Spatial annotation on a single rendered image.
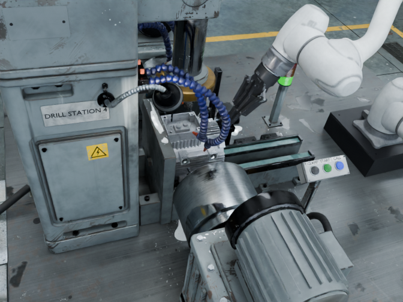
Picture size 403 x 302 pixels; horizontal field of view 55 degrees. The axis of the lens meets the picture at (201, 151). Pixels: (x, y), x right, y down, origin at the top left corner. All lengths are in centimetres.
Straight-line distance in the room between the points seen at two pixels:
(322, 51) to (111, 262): 92
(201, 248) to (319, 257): 31
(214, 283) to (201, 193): 28
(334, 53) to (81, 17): 62
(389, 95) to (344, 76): 73
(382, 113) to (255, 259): 112
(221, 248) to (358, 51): 61
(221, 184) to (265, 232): 33
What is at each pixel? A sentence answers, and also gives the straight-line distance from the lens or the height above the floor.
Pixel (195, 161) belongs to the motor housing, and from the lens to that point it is 132.
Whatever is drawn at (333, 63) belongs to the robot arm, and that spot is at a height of 150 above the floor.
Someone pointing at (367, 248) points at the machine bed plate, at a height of 80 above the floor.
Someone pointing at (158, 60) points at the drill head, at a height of 116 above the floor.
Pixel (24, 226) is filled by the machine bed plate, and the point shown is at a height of 80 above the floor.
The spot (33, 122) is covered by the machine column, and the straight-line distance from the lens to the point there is 98.
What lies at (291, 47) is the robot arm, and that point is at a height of 147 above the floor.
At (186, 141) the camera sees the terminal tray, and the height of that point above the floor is 110.
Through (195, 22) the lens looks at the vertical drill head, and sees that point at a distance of 106.
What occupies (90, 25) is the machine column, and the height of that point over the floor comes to 160.
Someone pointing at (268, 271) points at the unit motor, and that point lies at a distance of 79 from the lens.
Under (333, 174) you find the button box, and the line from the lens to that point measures 141.
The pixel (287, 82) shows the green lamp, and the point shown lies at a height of 105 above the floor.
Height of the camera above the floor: 199
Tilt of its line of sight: 44 degrees down
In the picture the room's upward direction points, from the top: 9 degrees clockwise
